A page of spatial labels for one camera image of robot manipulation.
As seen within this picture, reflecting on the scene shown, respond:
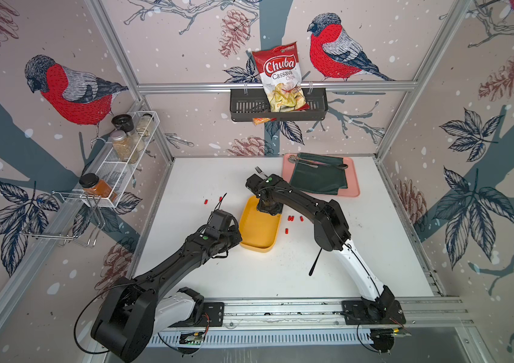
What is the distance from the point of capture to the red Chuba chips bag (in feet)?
2.73

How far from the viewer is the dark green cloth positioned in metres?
1.08

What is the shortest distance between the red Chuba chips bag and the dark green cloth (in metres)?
0.37
